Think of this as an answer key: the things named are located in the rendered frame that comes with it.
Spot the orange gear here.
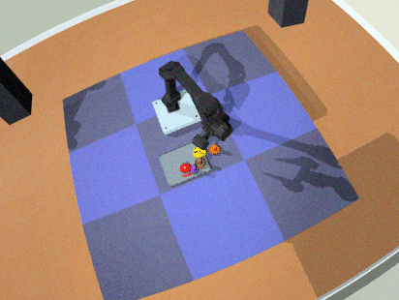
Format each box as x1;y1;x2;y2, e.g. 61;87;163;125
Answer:
209;144;221;155

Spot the red gear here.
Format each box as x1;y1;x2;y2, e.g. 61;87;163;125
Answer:
180;163;191;174

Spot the brown gear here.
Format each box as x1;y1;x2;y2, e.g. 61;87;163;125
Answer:
195;158;206;168

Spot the yellow gear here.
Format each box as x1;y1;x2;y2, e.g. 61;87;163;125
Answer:
193;147;206;159

